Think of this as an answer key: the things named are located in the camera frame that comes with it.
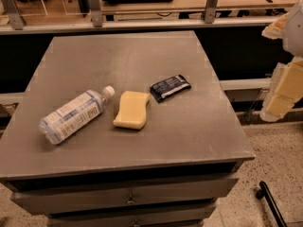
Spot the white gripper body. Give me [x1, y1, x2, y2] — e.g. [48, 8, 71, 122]
[283, 0, 303, 57]

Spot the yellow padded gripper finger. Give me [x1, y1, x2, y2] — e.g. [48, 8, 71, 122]
[261, 13, 289, 40]
[259, 57, 303, 122]

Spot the clear blue-labelled plastic bottle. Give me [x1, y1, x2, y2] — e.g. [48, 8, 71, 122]
[39, 86, 115, 145]

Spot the black chair leg with wheel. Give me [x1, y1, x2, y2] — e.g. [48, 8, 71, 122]
[256, 181, 288, 227]

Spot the dark blue snack packet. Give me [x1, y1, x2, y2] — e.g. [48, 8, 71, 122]
[150, 75, 191, 103]

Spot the yellow sponge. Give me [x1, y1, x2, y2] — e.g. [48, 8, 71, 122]
[113, 91, 151, 130]

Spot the grey drawer cabinet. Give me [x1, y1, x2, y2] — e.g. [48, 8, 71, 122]
[0, 31, 254, 227]

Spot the upper drawer metal knob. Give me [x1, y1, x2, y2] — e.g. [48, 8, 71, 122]
[126, 194, 136, 205]

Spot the drawer metal knob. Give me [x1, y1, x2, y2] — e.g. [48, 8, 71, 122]
[126, 194, 136, 205]
[133, 219, 141, 227]

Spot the lower drawer metal knob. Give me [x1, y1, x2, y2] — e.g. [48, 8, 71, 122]
[133, 219, 141, 227]

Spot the grey metal railing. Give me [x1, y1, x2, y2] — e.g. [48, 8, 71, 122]
[0, 0, 277, 35]

